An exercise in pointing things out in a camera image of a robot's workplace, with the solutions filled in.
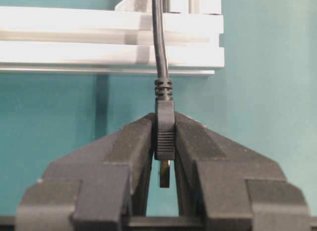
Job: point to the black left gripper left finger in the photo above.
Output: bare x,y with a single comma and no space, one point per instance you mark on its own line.
91,188

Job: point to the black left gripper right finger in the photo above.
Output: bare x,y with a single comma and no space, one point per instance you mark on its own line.
232,187

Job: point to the aluminium extrusion frame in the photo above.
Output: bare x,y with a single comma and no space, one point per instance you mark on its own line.
118,41

